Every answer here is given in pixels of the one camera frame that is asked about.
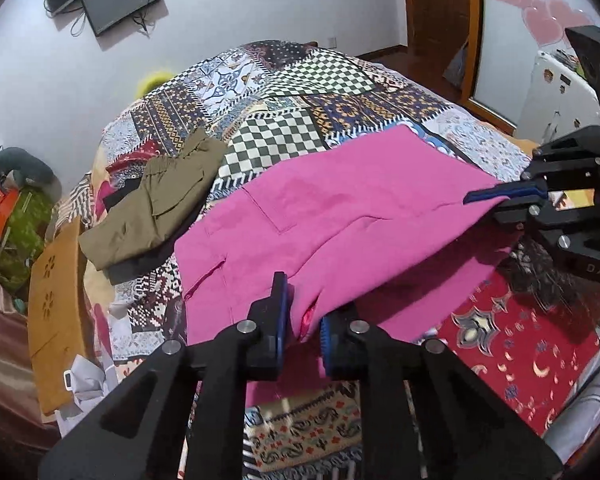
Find pink pants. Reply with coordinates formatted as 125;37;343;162
174;126;517;405

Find white grey cloth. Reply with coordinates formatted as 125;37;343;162
55;351;119;437

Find white cabinet with stickers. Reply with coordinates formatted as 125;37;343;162
514;51;600;144

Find patchwork patterned bedspread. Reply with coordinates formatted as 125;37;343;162
58;40;600;479

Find striped pink curtain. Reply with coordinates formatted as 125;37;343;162
0;285;59;453

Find black folded garment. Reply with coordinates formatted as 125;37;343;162
104;178;204;285

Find green storage box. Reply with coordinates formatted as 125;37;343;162
0;186;53;294

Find olive green folded pants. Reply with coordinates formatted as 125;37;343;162
79;128;226;270

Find orange box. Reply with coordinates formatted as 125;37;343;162
0;188;19;237

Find grey neck pillow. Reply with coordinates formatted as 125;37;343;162
0;148;61;202

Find yellow round object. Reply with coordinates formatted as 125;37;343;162
135;70;175;99

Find wooden door frame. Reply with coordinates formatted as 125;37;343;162
405;0;514;134

